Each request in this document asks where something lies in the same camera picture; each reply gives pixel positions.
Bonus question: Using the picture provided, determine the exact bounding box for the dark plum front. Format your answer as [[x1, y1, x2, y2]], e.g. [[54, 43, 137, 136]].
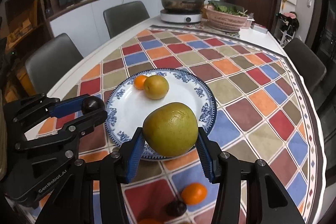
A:
[[81, 96, 105, 115]]

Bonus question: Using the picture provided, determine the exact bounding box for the dark plum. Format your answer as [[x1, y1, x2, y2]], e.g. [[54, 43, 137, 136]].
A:
[[165, 200, 187, 218], [81, 96, 105, 115]]

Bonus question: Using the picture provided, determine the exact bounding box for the small orange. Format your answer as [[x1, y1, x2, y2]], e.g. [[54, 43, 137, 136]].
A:
[[133, 75, 148, 90], [181, 182, 207, 205]]

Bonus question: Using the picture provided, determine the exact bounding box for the large orange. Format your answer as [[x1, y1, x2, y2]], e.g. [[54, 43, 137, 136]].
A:
[[138, 219, 162, 224]]

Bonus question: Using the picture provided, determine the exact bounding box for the green pear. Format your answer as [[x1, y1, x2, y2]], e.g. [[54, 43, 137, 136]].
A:
[[142, 102, 198, 157]]

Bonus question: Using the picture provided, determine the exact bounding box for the golden round pear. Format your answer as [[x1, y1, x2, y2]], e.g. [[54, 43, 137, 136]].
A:
[[143, 75, 169, 100]]

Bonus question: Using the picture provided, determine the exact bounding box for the blue white porcelain plate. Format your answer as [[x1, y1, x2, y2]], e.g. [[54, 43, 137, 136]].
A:
[[105, 68, 217, 160]]

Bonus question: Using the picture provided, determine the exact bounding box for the grey chair near left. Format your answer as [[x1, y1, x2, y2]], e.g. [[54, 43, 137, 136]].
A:
[[25, 33, 83, 94]]

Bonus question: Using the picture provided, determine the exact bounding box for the grey chair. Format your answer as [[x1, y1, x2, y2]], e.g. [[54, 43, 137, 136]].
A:
[[25, 33, 83, 94], [284, 38, 327, 93], [103, 1, 150, 38]]

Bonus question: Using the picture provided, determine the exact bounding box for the colourful checkered tablecloth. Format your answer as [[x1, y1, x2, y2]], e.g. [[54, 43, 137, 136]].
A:
[[48, 23, 326, 223]]

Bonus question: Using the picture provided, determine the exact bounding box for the grey chair far left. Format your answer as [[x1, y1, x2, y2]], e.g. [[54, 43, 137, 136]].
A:
[[103, 1, 150, 38]]

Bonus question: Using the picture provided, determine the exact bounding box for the grey chair right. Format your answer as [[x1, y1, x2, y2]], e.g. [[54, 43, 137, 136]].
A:
[[284, 38, 327, 93]]

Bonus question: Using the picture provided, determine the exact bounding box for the white induction cooker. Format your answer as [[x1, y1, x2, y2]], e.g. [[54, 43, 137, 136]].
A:
[[160, 10, 202, 24]]

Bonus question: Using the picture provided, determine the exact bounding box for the small box on table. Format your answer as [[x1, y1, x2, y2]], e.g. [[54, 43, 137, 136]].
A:
[[251, 23, 268, 34]]

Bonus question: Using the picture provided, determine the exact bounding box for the steel pot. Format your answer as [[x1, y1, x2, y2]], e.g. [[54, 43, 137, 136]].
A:
[[161, 0, 206, 13]]

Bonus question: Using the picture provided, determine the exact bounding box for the pink basket with greens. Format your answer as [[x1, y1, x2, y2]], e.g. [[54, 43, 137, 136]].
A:
[[204, 1, 248, 32]]

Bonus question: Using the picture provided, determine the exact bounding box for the black glass sliding door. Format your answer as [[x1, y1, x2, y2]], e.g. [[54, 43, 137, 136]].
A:
[[314, 0, 335, 141]]

